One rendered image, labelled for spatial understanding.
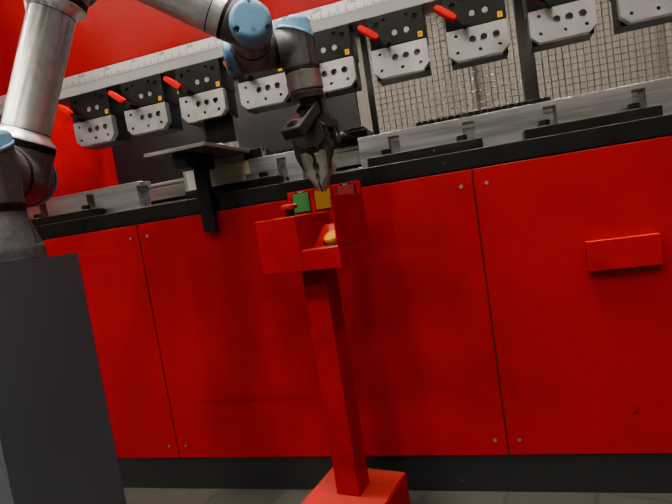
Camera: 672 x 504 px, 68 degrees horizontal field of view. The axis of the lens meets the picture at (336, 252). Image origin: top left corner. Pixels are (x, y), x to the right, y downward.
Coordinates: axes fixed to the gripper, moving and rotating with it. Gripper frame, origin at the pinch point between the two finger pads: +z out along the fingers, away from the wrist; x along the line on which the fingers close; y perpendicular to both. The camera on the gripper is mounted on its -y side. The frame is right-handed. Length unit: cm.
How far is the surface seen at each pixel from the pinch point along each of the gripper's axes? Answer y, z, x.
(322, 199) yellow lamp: 9.6, 3.5, 5.4
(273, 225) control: -5.9, 6.3, 10.3
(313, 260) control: -6.7, 14.9, 1.7
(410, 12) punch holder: 40, -39, -15
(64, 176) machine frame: 39, -22, 135
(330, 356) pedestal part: -3.7, 38.0, 4.2
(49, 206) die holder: 14, -10, 112
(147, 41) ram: 26, -52, 63
